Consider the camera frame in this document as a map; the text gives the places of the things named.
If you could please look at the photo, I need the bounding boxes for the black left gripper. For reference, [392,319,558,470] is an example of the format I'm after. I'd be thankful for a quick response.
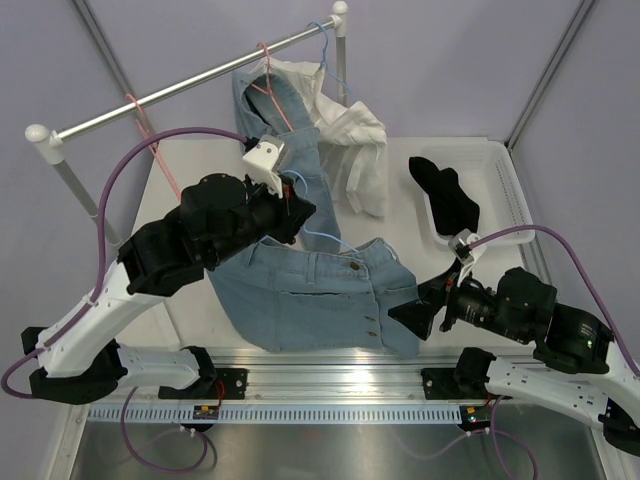
[206,170,315,267]

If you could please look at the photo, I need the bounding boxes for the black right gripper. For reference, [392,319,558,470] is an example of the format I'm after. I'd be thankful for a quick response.
[387,255,529,342]

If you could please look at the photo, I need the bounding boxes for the blue hanger with denim shirt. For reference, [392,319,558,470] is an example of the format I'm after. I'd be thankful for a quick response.
[283,169,358,253]

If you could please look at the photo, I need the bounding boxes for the light blue denim shirt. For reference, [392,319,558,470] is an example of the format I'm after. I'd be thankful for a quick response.
[209,238,419,358]

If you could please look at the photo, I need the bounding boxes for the blue denim jeans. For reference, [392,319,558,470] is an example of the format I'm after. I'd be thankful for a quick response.
[230,69,344,254]

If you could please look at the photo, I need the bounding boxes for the black skirt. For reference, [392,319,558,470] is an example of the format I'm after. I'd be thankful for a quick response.
[408,156,480,236]

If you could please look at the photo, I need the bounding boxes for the pink hanger with jeans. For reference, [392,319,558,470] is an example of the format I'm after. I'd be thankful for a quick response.
[255,42,294,132]

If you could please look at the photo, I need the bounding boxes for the pink wire hanger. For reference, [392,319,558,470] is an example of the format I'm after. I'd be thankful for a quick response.
[125,92,181,200]

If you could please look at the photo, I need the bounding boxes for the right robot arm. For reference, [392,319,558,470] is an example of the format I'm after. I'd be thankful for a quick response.
[388,264,639,456]

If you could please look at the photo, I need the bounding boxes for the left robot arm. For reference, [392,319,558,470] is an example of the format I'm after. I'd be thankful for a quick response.
[22,174,316,405]

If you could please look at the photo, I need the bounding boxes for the blue hanger with white shirt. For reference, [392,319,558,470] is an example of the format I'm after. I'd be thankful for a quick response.
[309,21,352,102]

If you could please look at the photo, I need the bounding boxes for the white shirt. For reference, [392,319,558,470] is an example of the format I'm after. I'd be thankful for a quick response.
[253,59,389,218]

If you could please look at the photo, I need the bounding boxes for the white plastic basket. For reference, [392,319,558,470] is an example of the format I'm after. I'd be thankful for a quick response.
[411,138,532,245]

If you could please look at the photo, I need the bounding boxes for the silver clothes rack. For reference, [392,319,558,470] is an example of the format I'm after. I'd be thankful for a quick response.
[25,1,349,222]

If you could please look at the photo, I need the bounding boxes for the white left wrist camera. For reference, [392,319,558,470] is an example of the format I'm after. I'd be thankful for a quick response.
[242,135,290,199]

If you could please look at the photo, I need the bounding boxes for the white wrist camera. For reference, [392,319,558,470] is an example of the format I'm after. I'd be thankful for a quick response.
[242,135,290,199]
[448,229,486,286]

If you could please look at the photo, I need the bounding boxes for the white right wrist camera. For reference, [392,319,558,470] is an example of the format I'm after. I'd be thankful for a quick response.
[448,229,486,286]

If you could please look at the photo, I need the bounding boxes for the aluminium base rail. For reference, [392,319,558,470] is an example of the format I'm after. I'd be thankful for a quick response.
[67,347,609,406]

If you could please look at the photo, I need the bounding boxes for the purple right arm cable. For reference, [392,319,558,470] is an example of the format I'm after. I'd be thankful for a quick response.
[399,224,640,476]

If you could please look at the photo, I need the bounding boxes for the white slotted cable duct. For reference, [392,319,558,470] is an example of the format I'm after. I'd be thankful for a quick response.
[88,404,462,425]

